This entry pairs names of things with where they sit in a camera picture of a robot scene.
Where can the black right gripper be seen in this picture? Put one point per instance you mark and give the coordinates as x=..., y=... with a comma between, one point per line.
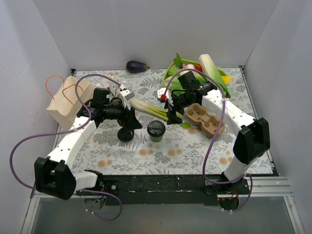
x=180, y=101

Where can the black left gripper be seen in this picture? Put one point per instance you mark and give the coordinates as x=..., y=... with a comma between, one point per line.
x=130, y=116

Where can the black plastic cup lid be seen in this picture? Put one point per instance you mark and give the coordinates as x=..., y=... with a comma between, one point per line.
x=156, y=127

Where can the green paper coffee cup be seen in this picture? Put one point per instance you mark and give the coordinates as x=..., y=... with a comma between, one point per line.
x=156, y=132

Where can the brown pulp cup carrier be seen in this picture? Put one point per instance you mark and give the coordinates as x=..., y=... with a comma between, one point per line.
x=198, y=115

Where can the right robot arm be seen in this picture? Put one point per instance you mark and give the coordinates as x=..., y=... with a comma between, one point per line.
x=252, y=135

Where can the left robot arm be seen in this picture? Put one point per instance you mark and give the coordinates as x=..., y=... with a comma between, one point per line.
x=53, y=174

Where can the brown paper takeout bag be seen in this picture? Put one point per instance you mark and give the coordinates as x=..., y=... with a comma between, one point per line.
x=65, y=105

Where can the green onion bunch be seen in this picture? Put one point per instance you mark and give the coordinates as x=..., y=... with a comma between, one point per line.
x=145, y=107

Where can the green leafy lettuce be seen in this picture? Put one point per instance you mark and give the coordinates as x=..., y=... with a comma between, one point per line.
x=174, y=86

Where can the grey cup of straws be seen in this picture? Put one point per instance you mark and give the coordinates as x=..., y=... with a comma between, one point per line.
x=115, y=89

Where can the floral table mat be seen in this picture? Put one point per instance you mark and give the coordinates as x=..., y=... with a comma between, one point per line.
x=181, y=151

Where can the green vegetable tray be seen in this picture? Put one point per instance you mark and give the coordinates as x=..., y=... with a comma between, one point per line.
x=179, y=64

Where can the purple eggplant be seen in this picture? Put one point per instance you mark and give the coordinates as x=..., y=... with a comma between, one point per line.
x=136, y=66

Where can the long napa cabbage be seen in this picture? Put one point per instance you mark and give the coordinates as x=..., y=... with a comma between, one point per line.
x=212, y=71

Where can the yellow pepper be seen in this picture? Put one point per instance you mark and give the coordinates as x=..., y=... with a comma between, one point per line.
x=226, y=79

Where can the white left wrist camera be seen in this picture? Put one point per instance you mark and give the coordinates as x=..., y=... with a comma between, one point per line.
x=125, y=95

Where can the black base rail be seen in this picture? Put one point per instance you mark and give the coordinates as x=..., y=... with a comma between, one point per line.
x=162, y=189

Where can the aluminium frame rail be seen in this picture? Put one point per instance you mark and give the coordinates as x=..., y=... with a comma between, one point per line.
x=275, y=186

